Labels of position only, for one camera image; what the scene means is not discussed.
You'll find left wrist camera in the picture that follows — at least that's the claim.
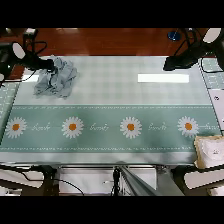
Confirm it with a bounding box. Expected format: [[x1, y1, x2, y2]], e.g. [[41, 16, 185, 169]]
[[23, 28, 38, 48]]

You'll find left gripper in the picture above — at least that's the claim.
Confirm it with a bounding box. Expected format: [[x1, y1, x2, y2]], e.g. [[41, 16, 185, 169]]
[[38, 58, 57, 73]]

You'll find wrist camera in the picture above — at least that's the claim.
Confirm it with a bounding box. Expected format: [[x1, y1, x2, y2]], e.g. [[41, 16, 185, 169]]
[[23, 28, 38, 48], [181, 28, 198, 49]]

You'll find blue round object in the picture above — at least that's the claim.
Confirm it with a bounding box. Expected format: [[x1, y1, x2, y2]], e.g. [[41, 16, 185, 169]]
[[167, 30, 181, 42]]

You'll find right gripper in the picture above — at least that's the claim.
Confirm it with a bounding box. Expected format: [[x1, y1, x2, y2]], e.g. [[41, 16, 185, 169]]
[[162, 49, 202, 72]]

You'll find silver frame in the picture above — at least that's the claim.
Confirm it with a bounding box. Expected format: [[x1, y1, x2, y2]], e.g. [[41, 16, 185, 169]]
[[0, 161, 224, 197]]

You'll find light blue shirt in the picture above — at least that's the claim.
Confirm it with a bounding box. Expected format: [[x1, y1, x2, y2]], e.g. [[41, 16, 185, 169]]
[[33, 56, 79, 100]]

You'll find cream folded garment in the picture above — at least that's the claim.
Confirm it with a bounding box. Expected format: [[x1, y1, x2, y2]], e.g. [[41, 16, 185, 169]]
[[193, 134, 224, 170]]

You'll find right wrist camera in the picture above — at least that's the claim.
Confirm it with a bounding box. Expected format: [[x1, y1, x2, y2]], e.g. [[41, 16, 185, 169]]
[[181, 28, 198, 49]]

